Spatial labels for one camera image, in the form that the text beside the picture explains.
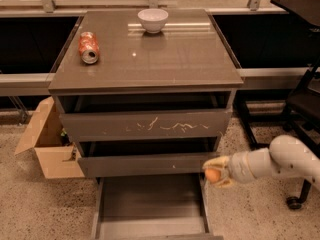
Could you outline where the grey middle drawer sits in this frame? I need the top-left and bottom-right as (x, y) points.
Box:
(78, 137), (217, 178)

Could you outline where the white bowl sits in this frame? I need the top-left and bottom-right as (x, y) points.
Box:
(138, 8), (169, 33)

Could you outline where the grey drawer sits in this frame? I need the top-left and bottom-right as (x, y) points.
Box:
(78, 137), (217, 178)
(60, 93), (232, 142)
(91, 174), (224, 240)

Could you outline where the grey top drawer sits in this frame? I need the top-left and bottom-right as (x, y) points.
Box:
(60, 93), (232, 142)

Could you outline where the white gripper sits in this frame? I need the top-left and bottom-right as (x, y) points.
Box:
(203, 152), (255, 188)

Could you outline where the orange fruit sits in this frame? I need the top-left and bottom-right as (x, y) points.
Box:
(205, 169), (221, 184)

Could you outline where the grey bottom drawer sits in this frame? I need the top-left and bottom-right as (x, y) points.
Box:
(91, 174), (224, 240)

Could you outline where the brown cardboard box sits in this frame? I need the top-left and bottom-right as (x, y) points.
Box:
(15, 97), (84, 179)

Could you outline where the red soda can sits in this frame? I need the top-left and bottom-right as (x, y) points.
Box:
(78, 32), (100, 64)

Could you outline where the black office chair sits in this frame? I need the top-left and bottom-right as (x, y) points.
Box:
(234, 0), (320, 211)

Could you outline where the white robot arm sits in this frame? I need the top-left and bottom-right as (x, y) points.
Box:
(203, 135), (320, 189)

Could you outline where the metal window railing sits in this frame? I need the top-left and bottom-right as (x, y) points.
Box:
(0, 0), (307, 96)

